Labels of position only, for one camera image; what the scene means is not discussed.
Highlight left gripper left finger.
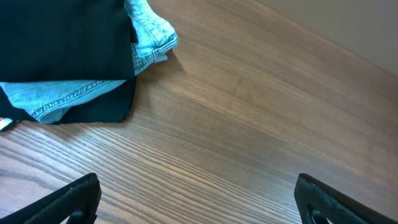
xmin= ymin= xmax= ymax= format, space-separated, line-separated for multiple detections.
xmin=1 ymin=173 xmax=101 ymax=224

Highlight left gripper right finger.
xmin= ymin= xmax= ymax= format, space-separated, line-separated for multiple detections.
xmin=294 ymin=173 xmax=397 ymax=224

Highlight black polo shirt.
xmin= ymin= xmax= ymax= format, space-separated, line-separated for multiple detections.
xmin=1 ymin=0 xmax=135 ymax=83

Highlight black folded shirt under jeans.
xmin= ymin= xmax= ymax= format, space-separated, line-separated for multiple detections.
xmin=1 ymin=78 xmax=137 ymax=132

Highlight light blue folded jeans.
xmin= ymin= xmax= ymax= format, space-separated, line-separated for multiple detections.
xmin=1 ymin=0 xmax=178 ymax=124

